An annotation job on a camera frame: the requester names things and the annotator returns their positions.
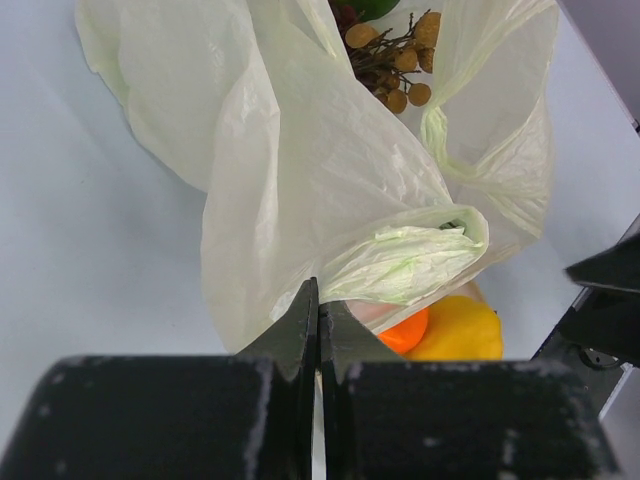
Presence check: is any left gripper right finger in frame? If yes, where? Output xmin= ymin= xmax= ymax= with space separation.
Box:
xmin=319 ymin=302 xmax=618 ymax=479

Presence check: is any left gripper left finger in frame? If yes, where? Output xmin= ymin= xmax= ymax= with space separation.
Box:
xmin=1 ymin=279 xmax=319 ymax=479

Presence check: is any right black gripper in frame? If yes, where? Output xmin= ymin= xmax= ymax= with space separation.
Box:
xmin=534 ymin=220 xmax=639 ymax=417

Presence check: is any orange fake fruit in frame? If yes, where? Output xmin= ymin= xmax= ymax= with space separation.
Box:
xmin=378 ymin=308 xmax=429 ymax=355

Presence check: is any cream plate with branch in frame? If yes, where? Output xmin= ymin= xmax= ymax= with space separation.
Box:
xmin=346 ymin=281 xmax=486 ymax=323

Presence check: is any yellow fake bell pepper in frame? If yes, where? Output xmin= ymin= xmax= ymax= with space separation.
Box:
xmin=405 ymin=295 xmax=504 ymax=361

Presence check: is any yellow-green plastic bag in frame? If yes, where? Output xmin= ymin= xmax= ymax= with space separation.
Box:
xmin=75 ymin=1 xmax=559 ymax=352

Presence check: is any brown fake grape bunch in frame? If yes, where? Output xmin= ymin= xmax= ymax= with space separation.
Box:
xmin=341 ymin=9 xmax=441 ymax=115

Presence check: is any green fake fruit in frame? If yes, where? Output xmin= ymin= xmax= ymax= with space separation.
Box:
xmin=344 ymin=0 xmax=399 ymax=21

